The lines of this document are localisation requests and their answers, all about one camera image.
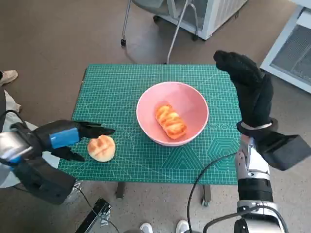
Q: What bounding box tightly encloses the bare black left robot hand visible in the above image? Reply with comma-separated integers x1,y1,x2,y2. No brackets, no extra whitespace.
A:
31,119,116,163

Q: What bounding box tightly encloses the round toy bread bun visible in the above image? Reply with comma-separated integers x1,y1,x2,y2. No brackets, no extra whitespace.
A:
87,135,116,162

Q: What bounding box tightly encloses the long striped toy bread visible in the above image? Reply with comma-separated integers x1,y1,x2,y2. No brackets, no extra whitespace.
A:
155,103,188,139

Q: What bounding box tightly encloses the pink bowl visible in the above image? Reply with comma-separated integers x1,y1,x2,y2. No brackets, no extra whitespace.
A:
136,82,209,147

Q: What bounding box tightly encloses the person's beige shoe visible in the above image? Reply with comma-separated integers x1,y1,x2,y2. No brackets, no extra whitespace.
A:
0,69,19,86

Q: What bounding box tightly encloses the green cutting mat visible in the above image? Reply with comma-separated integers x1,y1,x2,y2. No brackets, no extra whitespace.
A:
58,64,242,185

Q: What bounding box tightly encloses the white shoe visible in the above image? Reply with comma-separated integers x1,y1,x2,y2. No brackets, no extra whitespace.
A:
175,219,191,233
139,222,153,233

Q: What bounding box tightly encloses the dark table leg with caster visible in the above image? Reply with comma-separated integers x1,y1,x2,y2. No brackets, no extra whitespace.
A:
200,184,211,207

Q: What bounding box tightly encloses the grey chair with metal legs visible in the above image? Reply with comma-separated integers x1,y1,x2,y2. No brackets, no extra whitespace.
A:
120,0,199,65

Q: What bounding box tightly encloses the white vented cabinet on casters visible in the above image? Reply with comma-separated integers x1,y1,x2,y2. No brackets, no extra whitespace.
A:
153,0,248,41

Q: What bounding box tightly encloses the white cabinet with mesh panel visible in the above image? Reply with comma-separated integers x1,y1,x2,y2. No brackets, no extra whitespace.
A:
259,4,311,94

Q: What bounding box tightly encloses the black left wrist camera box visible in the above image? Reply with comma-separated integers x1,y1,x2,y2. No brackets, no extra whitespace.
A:
14,157,76,205

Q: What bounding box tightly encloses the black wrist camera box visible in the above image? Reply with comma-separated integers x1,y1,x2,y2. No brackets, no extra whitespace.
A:
14,157,76,205
259,132,306,171

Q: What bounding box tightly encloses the black metal bracket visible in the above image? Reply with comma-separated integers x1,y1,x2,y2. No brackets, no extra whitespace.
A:
75,198,112,233

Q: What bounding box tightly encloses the black cable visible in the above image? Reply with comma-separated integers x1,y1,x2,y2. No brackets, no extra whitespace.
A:
186,153,237,233

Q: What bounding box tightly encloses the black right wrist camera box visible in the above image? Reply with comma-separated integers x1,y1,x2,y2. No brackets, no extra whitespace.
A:
259,132,306,171

